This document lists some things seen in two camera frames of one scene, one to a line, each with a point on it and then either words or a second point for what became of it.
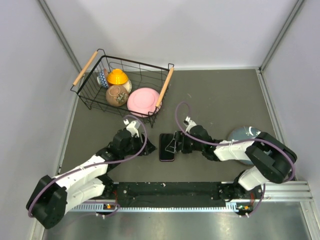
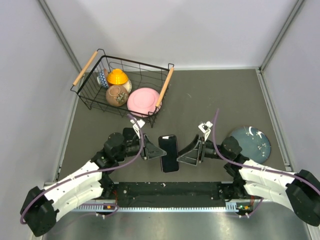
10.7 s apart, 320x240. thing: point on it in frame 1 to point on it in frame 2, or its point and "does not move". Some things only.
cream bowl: (128, 86) does not move
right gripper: (179, 136) to (188, 155)
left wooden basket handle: (85, 68) does not move
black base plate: (171, 194) does not move
